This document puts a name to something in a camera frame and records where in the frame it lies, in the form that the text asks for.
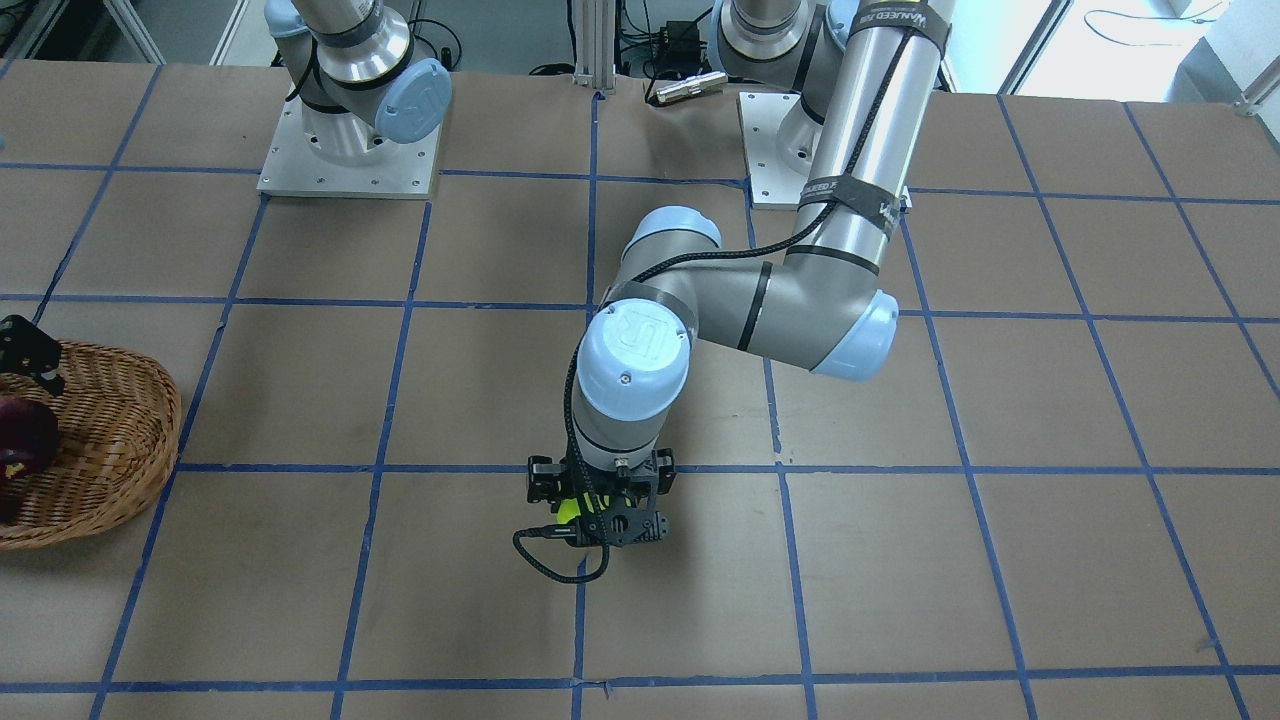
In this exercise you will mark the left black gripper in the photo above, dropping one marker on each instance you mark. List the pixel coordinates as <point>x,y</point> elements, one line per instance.
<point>543,479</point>

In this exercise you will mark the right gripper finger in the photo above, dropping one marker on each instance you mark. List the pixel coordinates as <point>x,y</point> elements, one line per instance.
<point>28,351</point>

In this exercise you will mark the green apple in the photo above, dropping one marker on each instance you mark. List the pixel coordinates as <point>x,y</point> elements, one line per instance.
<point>571,508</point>

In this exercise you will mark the dark red apple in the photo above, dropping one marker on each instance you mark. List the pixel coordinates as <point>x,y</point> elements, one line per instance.
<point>30,436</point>

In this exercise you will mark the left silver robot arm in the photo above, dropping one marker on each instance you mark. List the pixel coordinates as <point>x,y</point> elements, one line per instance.
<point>864,72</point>

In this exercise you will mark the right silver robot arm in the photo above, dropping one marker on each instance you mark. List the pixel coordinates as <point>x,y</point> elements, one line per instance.
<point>366,107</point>

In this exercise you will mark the wicker basket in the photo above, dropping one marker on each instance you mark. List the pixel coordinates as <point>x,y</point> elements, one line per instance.
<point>119,420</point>

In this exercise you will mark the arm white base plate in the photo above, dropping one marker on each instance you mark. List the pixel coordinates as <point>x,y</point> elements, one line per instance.
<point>781,141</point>
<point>315,155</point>

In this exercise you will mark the aluminium frame post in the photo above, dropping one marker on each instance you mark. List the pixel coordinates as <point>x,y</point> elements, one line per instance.
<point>594,32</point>

